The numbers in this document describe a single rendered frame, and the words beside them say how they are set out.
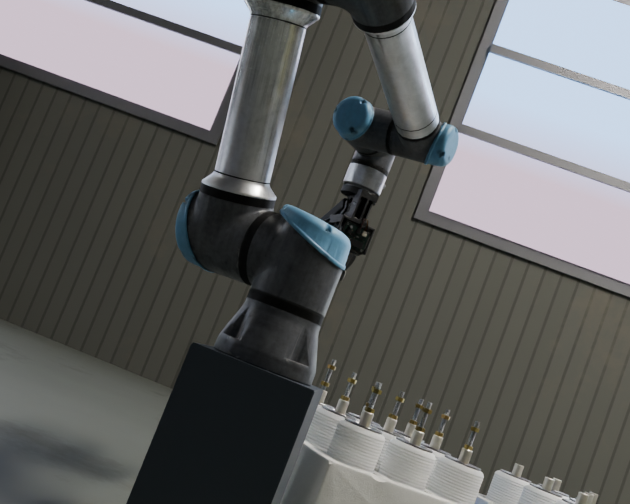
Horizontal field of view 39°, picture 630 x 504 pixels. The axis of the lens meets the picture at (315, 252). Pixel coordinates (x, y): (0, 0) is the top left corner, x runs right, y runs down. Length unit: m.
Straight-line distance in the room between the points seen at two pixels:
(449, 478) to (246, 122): 0.84
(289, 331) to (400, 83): 0.44
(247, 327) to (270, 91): 0.34
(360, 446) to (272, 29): 0.78
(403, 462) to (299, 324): 0.57
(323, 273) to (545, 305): 2.54
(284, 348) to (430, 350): 2.47
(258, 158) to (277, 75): 0.12
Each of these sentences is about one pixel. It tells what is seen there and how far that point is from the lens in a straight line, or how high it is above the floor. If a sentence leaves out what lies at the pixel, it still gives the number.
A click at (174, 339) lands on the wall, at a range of 3.77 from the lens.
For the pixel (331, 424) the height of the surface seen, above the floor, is 0.23.
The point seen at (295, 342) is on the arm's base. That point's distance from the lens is 1.23.
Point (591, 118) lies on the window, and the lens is 3.90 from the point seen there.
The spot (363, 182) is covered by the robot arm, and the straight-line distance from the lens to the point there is 1.66.
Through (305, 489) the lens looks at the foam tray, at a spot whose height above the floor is 0.11.
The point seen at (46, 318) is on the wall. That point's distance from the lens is 3.94.
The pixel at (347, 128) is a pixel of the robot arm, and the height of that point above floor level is 0.73.
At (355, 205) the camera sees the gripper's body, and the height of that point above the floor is 0.63.
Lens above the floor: 0.34
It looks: 6 degrees up
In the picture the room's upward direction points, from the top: 22 degrees clockwise
